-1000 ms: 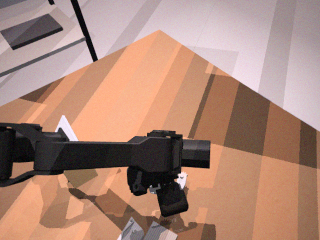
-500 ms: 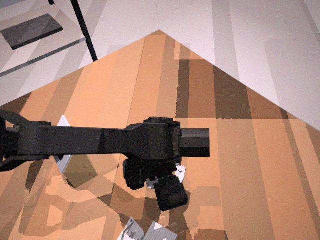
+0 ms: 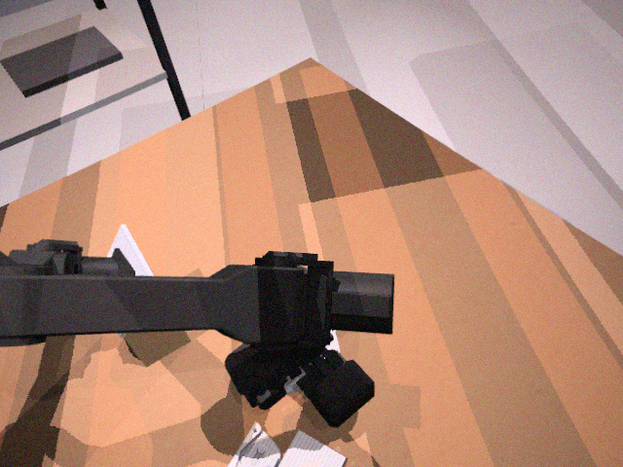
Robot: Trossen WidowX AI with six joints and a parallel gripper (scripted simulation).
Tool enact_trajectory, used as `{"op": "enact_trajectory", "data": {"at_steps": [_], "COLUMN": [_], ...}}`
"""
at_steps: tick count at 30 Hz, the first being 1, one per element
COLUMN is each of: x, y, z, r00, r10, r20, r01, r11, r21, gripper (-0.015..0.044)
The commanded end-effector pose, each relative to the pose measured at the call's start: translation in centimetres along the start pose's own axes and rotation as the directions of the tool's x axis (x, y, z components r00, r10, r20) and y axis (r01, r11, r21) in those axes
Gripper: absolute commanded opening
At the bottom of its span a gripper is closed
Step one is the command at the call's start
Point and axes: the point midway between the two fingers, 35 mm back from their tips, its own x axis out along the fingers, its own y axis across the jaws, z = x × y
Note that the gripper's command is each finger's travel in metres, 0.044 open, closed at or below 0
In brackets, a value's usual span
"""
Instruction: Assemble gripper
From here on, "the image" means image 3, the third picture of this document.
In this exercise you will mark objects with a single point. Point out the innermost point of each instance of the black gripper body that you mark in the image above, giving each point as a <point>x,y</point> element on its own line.
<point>341,387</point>

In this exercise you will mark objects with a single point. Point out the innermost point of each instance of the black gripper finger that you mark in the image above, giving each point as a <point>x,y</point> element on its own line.
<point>306,385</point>

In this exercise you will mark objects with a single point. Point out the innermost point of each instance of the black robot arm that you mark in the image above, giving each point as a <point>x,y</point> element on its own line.
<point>46,292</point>

